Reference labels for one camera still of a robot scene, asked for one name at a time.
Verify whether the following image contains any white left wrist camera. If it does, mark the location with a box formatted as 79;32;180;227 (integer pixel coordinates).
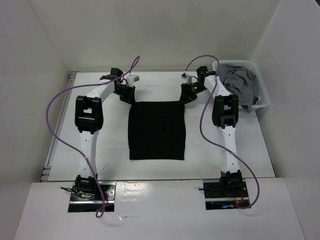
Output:
123;74;140;88

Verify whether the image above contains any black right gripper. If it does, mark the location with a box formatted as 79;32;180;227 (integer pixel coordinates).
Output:
178;82;207;106

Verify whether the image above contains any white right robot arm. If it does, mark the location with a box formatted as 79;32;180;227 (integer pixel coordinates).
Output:
179;66;243;197

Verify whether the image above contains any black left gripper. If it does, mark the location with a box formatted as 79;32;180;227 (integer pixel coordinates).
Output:
113;84;136;106

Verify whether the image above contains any grey skirt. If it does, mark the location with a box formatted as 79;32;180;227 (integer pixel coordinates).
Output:
218;64;259;113

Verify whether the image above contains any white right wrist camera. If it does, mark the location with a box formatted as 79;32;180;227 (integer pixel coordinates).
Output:
181;72;198;86

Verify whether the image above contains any white perforated plastic basket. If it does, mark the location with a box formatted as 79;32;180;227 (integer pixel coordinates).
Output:
212;60;270;112

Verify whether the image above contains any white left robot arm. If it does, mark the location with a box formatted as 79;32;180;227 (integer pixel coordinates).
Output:
73;68;140;200

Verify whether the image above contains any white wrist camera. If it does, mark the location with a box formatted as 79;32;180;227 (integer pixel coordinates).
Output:
123;74;140;88
181;72;198;86

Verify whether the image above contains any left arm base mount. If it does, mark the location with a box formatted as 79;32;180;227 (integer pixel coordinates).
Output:
61;181;117;213

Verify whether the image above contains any black skirt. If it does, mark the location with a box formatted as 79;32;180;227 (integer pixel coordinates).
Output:
128;101;186;160

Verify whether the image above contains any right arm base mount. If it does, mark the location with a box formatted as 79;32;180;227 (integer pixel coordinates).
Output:
198;179;251;210

